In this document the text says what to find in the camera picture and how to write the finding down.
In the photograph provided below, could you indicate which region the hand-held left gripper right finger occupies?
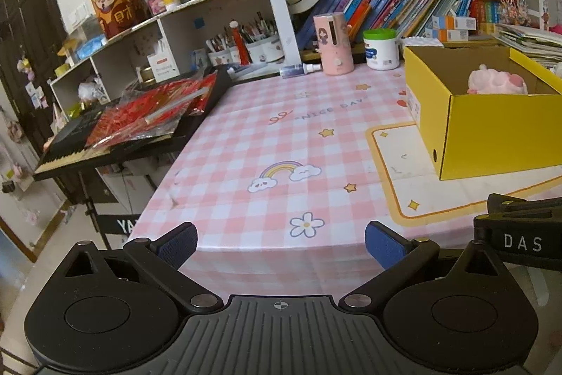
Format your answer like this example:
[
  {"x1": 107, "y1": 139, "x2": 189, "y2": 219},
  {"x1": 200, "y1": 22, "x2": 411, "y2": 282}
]
[{"x1": 340, "y1": 220, "x2": 512, "y2": 312}]

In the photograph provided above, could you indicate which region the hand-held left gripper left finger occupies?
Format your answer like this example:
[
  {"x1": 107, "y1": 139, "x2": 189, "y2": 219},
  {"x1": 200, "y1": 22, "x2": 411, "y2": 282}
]
[{"x1": 61, "y1": 221, "x2": 224, "y2": 312}]

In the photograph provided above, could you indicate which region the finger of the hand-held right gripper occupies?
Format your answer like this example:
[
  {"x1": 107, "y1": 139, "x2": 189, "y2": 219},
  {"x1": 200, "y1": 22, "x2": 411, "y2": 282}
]
[{"x1": 486, "y1": 193, "x2": 562, "y2": 222}]

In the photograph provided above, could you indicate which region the yellow cardboard box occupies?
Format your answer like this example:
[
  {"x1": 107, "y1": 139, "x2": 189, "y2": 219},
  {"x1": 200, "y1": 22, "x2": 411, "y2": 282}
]
[{"x1": 403, "y1": 45, "x2": 562, "y2": 181}]

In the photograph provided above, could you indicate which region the pink plush pig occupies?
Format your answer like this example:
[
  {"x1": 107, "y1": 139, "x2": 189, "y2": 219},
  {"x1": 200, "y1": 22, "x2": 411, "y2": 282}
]
[{"x1": 466, "y1": 64, "x2": 529, "y2": 95}]

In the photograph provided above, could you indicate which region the black keyboard stand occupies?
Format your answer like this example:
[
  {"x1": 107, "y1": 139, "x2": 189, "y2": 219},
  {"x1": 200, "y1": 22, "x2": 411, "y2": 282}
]
[{"x1": 77, "y1": 168, "x2": 141, "y2": 250}]

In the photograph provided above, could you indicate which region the pink checkered tablecloth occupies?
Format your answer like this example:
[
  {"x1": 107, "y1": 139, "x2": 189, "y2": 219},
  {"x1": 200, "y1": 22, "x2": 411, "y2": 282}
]
[{"x1": 132, "y1": 63, "x2": 562, "y2": 297}]

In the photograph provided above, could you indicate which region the stack of red packets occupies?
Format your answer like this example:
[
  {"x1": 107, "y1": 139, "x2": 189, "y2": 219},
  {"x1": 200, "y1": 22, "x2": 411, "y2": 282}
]
[{"x1": 85, "y1": 72, "x2": 218, "y2": 149}]

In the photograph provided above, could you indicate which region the black keyboard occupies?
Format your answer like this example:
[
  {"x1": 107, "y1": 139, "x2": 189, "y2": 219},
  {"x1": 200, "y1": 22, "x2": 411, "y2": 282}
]
[{"x1": 33, "y1": 65, "x2": 233, "y2": 182}]

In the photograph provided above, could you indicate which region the stack of workbooks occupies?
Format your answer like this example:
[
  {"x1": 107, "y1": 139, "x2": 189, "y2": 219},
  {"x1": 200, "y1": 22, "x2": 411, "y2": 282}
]
[{"x1": 494, "y1": 22, "x2": 562, "y2": 72}]

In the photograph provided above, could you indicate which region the white labelled box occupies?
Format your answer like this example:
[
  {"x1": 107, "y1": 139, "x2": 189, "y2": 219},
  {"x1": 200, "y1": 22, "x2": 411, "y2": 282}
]
[{"x1": 147, "y1": 52, "x2": 181, "y2": 79}]

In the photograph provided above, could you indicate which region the orange white carton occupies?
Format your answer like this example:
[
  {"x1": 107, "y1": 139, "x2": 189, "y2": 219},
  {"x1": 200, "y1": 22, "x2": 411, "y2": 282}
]
[
  {"x1": 425, "y1": 28, "x2": 470, "y2": 43},
  {"x1": 431, "y1": 15, "x2": 477, "y2": 31}
]

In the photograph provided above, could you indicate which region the white jar green lid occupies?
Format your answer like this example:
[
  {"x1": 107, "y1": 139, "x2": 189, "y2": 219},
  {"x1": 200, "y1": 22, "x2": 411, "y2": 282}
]
[{"x1": 362, "y1": 29, "x2": 400, "y2": 71}]

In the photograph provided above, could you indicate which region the white pen holder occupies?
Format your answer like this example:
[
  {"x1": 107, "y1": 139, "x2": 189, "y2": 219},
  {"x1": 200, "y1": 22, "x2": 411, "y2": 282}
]
[
  {"x1": 243, "y1": 34, "x2": 284, "y2": 64},
  {"x1": 206, "y1": 45, "x2": 240, "y2": 66}
]

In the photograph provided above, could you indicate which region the colourful ornament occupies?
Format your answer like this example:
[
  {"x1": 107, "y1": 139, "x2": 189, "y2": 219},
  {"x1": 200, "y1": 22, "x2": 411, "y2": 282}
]
[{"x1": 498, "y1": 0, "x2": 532, "y2": 28}]

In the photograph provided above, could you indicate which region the clear spray bottle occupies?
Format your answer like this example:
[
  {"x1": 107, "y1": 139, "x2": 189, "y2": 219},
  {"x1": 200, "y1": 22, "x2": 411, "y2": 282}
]
[{"x1": 280, "y1": 62, "x2": 323, "y2": 79}]

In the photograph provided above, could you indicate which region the white tissue pack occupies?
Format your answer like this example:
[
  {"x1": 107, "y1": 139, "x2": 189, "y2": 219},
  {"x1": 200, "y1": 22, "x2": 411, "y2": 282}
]
[{"x1": 401, "y1": 36, "x2": 444, "y2": 48}]

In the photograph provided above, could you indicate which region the pink humidifier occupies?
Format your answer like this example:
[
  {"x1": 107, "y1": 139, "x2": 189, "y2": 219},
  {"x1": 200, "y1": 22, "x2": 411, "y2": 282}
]
[{"x1": 313, "y1": 12, "x2": 354, "y2": 76}]

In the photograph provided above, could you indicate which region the blue plastic pack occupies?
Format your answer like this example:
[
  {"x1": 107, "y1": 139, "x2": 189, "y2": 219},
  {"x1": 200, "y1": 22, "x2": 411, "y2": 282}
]
[{"x1": 77, "y1": 37, "x2": 108, "y2": 62}]

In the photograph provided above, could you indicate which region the row of colourful books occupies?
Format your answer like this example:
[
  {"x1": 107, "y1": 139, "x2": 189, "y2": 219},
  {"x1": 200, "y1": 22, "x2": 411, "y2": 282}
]
[{"x1": 295, "y1": 0, "x2": 475, "y2": 51}]

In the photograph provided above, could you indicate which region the fortune god paper bag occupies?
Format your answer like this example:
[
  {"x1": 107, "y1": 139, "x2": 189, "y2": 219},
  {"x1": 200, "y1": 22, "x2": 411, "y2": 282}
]
[{"x1": 88, "y1": 0, "x2": 148, "y2": 39}]

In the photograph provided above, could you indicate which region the dark wooden door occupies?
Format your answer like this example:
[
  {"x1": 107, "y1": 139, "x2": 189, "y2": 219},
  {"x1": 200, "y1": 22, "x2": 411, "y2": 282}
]
[{"x1": 0, "y1": 0, "x2": 58, "y2": 226}]

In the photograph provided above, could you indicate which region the wall light switch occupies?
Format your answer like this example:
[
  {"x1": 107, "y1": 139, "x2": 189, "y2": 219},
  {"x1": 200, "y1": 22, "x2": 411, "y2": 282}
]
[{"x1": 66, "y1": 4, "x2": 91, "y2": 28}]

